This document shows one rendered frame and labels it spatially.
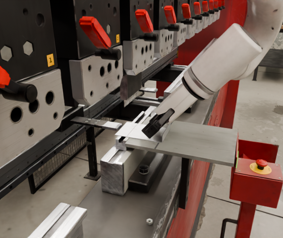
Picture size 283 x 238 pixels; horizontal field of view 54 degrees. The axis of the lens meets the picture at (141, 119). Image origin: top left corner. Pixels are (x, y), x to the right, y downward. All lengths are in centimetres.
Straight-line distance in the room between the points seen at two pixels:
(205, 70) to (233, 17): 221
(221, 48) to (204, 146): 24
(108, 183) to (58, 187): 156
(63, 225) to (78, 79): 26
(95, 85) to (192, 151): 32
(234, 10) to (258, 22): 212
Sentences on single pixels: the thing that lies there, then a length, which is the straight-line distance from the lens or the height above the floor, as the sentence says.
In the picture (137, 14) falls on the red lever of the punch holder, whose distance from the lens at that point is 57.
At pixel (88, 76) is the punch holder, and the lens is 45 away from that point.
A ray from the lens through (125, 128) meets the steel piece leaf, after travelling 77.
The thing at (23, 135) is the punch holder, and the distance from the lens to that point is 35.
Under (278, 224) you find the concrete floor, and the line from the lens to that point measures 210.
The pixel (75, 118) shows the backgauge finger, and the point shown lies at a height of 100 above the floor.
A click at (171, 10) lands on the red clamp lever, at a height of 130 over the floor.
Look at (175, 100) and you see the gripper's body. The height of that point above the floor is 112.
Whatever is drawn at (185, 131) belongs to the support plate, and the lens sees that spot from 77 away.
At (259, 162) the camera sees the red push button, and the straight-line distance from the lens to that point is 106.
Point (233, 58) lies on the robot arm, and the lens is 61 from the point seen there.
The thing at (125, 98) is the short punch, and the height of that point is 110.
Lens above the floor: 134
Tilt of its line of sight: 24 degrees down
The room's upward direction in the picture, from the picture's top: straight up
